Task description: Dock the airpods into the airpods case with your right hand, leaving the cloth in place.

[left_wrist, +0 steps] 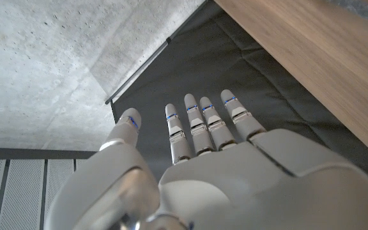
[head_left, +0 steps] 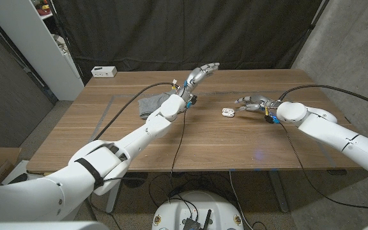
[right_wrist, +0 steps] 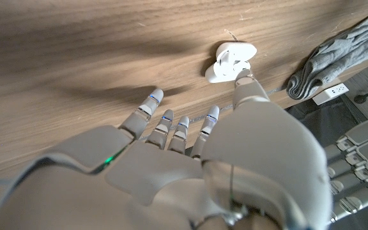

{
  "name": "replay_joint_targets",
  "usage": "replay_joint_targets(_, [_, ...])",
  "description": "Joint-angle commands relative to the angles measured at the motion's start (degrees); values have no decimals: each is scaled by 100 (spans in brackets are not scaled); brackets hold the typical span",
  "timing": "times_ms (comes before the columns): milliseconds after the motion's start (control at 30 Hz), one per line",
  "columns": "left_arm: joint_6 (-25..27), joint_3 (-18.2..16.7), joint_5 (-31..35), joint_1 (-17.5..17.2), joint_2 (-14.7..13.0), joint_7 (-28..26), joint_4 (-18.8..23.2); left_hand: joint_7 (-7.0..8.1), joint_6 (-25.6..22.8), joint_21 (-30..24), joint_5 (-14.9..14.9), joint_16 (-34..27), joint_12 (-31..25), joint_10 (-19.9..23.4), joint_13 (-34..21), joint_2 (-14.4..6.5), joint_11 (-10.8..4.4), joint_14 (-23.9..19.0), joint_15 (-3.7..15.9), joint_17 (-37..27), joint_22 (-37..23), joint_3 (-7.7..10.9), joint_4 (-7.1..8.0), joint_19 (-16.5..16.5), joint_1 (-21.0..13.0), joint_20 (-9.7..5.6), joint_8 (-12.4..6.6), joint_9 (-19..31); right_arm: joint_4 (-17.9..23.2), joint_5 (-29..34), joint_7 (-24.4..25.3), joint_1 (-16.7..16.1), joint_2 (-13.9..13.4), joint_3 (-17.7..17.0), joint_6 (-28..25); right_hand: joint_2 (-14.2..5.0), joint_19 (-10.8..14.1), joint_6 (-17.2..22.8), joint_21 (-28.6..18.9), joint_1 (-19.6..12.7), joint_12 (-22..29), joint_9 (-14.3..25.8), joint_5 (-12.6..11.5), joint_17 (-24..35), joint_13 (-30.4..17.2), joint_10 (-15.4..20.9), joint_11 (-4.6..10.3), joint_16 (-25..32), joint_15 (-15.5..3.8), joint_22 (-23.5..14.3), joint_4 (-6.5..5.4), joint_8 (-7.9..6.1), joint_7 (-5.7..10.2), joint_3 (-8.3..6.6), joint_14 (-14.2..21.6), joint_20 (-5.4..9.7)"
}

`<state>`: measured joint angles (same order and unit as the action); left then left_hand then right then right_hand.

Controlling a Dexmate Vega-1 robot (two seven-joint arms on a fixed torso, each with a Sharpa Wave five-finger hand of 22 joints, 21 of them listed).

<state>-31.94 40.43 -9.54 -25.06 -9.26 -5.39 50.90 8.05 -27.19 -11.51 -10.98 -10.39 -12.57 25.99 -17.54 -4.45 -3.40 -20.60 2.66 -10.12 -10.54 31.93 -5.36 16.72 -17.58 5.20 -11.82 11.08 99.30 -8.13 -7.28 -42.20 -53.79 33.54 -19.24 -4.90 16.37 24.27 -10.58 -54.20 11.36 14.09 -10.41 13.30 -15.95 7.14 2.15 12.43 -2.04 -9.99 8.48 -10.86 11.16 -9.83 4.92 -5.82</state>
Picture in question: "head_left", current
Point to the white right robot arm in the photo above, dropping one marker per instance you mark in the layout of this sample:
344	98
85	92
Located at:
331	131

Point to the white shelf cabinet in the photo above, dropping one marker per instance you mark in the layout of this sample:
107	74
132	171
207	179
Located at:
34	41

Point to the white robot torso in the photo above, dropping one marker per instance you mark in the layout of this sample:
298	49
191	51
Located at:
43	226

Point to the grey table leg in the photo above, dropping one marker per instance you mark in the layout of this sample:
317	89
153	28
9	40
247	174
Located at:
280	195
112	201

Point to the white power strip box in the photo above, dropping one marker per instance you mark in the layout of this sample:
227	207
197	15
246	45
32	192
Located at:
104	72

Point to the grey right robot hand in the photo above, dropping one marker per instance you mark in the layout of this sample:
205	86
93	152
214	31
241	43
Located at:
262	100

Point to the black backdrop curtain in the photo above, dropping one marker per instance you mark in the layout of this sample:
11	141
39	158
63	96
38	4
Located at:
187	32

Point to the black antenna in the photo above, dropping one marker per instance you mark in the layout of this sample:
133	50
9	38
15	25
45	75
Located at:
207	220

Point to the white airpods case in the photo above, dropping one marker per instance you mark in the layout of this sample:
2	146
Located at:
228	112

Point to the black electronics module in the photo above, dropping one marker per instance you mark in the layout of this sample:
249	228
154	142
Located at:
192	224

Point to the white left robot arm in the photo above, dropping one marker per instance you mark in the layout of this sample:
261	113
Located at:
75	179

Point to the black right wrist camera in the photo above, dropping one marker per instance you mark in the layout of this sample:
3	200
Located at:
271	119

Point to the black round floor fan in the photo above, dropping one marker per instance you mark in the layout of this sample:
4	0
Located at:
138	182

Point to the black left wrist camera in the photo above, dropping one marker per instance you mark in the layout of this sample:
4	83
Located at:
192	100

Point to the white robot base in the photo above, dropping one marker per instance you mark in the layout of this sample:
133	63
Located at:
200	204

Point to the red shelf object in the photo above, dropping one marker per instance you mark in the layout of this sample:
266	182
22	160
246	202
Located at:
43	12

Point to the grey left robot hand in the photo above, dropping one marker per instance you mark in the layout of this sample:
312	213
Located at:
193	80

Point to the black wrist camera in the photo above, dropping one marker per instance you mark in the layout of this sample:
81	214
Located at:
271	119
192	100

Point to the white shelf clutter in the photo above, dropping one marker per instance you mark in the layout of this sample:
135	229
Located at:
61	40

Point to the grey folded cloth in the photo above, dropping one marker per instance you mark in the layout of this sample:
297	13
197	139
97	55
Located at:
150	103

